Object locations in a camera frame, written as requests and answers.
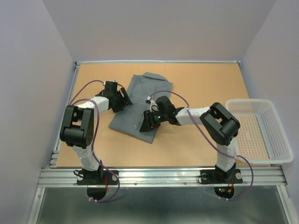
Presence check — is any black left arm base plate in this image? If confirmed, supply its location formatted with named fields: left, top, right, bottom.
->
left=73, top=169, right=118, bottom=186

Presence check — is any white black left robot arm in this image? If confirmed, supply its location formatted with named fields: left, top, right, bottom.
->
left=60, top=85, right=133, bottom=185

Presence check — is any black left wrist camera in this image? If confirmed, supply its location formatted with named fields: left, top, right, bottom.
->
left=103, top=81, right=119, bottom=97

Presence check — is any aluminium front frame rail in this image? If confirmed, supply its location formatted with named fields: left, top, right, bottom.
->
left=37, top=166, right=287, bottom=188

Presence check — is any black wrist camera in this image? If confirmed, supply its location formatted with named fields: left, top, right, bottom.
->
left=103, top=81, right=119, bottom=97
left=156, top=96, right=176, bottom=117

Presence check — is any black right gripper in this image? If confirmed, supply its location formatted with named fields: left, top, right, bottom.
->
left=140, top=110, right=168, bottom=133

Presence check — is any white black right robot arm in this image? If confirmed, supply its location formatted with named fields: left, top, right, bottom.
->
left=140, top=103, right=241, bottom=182

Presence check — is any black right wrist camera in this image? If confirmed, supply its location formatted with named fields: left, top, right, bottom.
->
left=156, top=96, right=176, bottom=117

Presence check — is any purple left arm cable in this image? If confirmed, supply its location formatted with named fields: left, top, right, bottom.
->
left=70, top=80, right=120, bottom=203

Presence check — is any white perforated plastic basket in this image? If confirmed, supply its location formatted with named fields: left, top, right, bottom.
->
left=226, top=99, right=294, bottom=164

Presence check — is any grey long sleeve shirt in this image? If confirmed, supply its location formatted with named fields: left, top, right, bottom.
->
left=109, top=72, right=173, bottom=144

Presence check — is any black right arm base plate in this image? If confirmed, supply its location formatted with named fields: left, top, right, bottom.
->
left=199, top=169, right=243, bottom=184

